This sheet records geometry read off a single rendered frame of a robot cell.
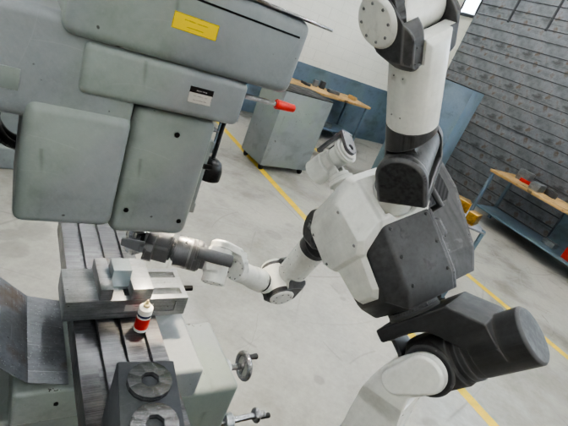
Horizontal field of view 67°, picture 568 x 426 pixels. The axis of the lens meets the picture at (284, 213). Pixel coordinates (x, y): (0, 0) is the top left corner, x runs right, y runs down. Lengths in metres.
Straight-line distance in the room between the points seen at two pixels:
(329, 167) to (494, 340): 0.50
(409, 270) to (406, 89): 0.37
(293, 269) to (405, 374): 0.49
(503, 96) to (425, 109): 8.56
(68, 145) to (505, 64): 8.96
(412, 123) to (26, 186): 0.73
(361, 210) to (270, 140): 4.75
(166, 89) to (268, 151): 4.76
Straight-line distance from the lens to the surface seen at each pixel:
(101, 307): 1.34
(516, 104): 9.13
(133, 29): 0.88
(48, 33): 0.89
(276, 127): 5.56
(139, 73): 0.91
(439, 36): 0.71
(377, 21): 0.69
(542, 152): 8.70
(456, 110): 6.81
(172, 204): 1.06
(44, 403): 1.34
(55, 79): 0.91
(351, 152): 1.01
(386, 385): 1.02
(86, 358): 1.27
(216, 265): 1.18
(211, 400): 1.58
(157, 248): 1.17
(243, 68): 0.95
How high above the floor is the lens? 1.89
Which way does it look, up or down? 23 degrees down
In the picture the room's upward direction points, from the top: 22 degrees clockwise
